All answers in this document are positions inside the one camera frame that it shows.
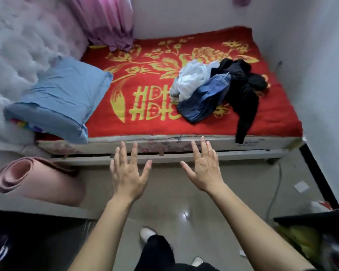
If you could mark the person's right hand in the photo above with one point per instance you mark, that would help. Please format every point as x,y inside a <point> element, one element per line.
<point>205,169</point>

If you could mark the person's left hand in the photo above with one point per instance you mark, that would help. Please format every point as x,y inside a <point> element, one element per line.
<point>127,177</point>

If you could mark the person's left thumb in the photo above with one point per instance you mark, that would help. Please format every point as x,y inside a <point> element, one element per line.
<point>145,172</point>

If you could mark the person's left middle finger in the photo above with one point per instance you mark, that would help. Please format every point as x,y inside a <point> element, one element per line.
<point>123,152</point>

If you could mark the person's right thumb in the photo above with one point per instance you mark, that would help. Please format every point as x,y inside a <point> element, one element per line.
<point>188,170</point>

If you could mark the person's left little finger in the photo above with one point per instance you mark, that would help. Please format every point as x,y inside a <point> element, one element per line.
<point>112,166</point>

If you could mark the person's right little finger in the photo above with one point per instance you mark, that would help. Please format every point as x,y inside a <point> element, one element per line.
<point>215,158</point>

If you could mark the person's right middle finger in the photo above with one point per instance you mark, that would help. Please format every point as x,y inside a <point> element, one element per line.
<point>204,148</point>

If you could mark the person's left forearm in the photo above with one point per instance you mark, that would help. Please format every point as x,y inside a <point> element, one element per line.
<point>104,234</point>

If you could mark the person's right forearm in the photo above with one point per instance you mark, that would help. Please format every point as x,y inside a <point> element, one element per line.
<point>254,231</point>

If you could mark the blue denim garment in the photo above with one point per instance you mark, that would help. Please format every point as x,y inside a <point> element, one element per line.
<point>206,100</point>

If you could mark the person's white left shoe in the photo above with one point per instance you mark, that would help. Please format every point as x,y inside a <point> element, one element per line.
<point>147,233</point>

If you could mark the person's white shoe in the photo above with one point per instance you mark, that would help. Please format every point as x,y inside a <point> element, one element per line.
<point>197,261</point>
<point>147,233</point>

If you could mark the black garment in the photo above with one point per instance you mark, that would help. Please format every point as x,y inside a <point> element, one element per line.
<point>243,93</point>

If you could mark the red blanket with yellow flowers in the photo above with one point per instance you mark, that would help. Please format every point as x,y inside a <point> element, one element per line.
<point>147,90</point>

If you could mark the white garment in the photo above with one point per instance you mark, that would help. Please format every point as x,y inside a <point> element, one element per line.
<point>190,78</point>

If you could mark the rolled pink mat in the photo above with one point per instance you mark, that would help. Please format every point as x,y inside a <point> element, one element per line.
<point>36,180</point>

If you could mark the blue pillow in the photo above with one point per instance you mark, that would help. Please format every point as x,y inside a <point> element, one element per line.
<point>62,98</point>

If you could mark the person's black trousers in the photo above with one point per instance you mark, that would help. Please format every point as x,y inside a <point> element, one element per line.
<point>163,255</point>

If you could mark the person's white right shoe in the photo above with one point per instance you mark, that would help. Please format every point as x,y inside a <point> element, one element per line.
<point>197,261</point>

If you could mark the small white paper scrap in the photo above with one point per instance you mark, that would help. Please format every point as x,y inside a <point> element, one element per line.
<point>242,253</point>

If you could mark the dark cabinet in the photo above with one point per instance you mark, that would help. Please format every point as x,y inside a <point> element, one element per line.
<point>31,239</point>

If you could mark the white and red packet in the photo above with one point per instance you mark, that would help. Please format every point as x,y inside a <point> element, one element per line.
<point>320,206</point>

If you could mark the black bin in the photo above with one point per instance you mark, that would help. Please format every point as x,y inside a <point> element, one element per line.
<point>316,237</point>

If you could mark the pink curtain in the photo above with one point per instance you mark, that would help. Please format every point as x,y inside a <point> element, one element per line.
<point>107,19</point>

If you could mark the white tufted headboard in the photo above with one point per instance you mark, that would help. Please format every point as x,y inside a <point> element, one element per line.
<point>19,62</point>

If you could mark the white bed frame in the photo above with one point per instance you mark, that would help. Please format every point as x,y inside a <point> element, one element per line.
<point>169,158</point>

